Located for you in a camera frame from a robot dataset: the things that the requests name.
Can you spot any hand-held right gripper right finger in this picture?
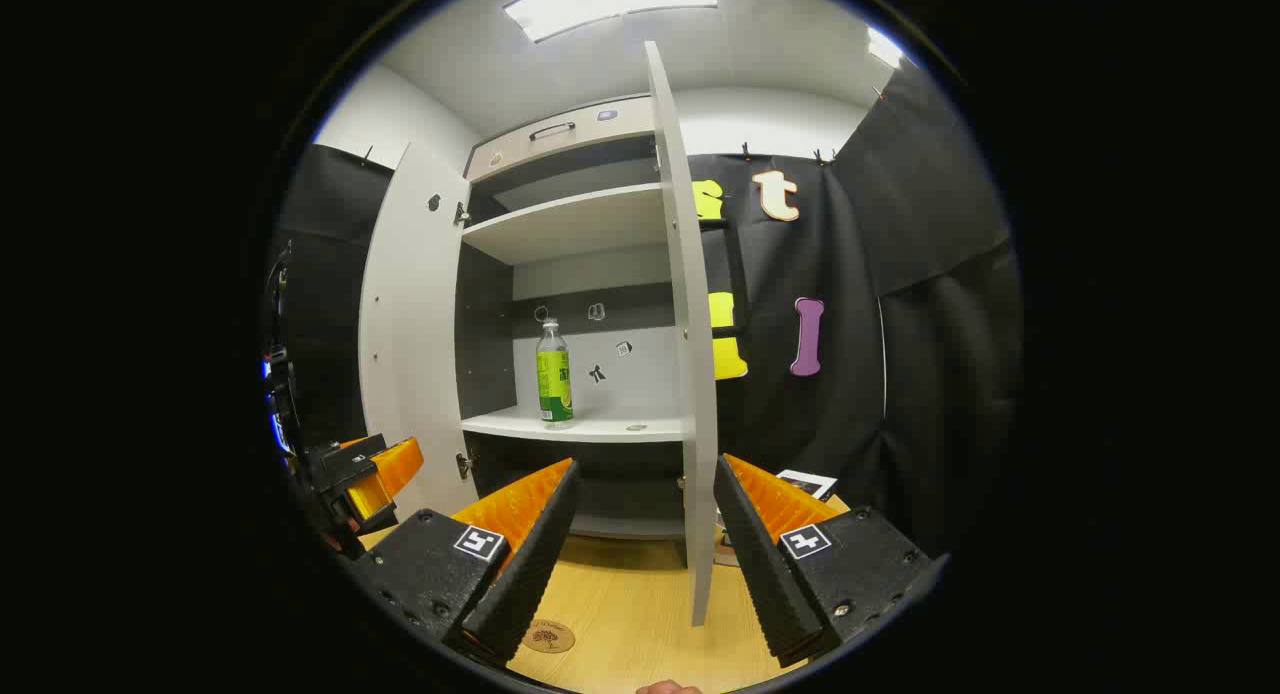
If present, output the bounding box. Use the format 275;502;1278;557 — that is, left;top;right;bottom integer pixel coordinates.
713;454;947;668

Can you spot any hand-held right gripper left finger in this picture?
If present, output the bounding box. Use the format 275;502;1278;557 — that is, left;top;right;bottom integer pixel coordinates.
345;458;583;667

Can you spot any round wooden coaster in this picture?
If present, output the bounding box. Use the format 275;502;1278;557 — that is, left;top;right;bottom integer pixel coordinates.
521;620;577;656

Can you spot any grey cabinet door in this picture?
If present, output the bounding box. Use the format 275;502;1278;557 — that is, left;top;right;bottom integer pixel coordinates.
643;40;721;628
358;139;473;523

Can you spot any green label plastic bottle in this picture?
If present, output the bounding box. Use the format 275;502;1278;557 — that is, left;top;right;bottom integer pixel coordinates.
536;318;576;431

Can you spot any grey cabinet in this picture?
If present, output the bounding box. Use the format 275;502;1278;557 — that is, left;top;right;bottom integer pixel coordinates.
455;94;693;543

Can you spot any white cabinet shelf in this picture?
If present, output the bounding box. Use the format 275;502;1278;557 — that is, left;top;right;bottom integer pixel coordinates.
461;181;669;267
461;405;687;445

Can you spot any grey cabinet drawer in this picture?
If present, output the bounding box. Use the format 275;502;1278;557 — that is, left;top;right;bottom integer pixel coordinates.
468;96;657;182

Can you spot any blue-lit screen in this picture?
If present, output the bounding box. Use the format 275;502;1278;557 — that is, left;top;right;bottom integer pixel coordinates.
263;354;293;457

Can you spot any black backdrop cloth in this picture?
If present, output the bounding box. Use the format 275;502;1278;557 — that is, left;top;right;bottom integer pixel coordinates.
268;64;1023;575

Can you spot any large ceiling light panel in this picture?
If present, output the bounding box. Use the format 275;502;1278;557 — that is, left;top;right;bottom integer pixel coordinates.
503;0;719;44

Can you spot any black right door handle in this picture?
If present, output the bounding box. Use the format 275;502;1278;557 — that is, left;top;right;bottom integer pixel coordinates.
700;217;749;337

